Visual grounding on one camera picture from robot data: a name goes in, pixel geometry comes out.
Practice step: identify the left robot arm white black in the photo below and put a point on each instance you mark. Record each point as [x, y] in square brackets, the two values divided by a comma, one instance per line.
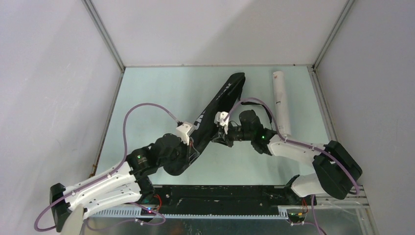
[126, 182]

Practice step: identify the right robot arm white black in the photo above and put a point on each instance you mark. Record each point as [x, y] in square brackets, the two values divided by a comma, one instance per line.
[336, 172]

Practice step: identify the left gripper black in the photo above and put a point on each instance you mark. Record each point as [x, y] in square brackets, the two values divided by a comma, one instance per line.
[191, 153]

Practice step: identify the black racket bag crossway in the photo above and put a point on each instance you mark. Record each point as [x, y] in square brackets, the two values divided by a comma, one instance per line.
[204, 125]

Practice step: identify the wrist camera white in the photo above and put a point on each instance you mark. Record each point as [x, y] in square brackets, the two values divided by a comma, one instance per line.
[183, 132]
[222, 119]

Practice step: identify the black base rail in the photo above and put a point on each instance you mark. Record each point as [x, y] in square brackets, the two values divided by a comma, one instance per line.
[222, 200]

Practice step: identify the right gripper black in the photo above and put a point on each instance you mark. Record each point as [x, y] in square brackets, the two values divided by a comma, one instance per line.
[223, 138]

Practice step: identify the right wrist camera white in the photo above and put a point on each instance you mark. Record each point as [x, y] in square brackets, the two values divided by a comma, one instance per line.
[222, 119]

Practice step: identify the white shuttlecock tube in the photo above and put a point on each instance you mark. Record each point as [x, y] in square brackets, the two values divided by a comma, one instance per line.
[281, 104]

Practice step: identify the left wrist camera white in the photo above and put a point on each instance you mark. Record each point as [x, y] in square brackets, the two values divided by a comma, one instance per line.
[183, 132]

